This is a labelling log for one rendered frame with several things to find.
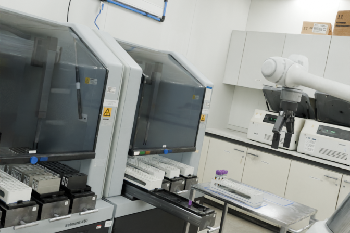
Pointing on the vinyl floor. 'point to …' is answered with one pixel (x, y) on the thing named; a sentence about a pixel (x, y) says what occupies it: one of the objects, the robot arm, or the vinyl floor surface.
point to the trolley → (271, 212)
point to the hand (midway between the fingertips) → (280, 145)
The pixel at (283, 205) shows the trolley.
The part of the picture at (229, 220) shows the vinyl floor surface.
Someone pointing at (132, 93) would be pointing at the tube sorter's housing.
